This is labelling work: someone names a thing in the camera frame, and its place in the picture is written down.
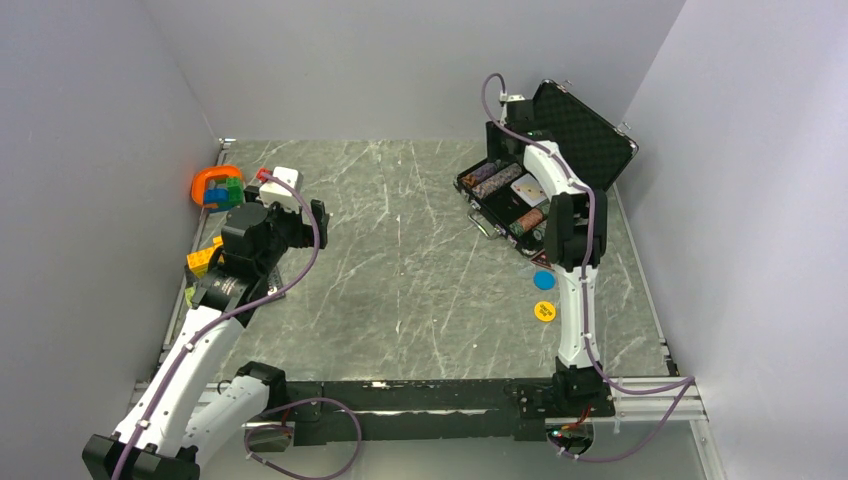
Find purple poker chip stack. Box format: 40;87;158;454
465;162;500;188

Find red poker chip stack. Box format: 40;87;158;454
514;208;546;233

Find black poker chip case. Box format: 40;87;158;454
453;80;638;257

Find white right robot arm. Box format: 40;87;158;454
490;92;609;416

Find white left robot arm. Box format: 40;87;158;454
82;200;329;479

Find blue orange ten chip stack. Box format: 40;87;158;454
472;164;523;199

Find playing cards deck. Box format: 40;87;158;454
510;173;548;208

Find perforated metal plate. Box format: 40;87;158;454
267;267;285;302

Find green toy block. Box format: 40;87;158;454
224;177;244;205

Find blue toy block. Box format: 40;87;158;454
202;188;229;208

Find yellow toy block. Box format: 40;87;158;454
186;236;223;278

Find orange plastic bowl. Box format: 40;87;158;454
190;165;245;212

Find triangular red warning card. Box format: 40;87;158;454
531;251;550;269

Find blue round button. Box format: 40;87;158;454
533;270;557;291

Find yellow dealer button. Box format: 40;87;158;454
533;301;557;323

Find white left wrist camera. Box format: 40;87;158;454
257;166;303;212

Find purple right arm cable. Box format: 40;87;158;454
480;72;697;464

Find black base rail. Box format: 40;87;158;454
249;369;616;446

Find aluminium frame rail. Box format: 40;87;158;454
122;376;709;432

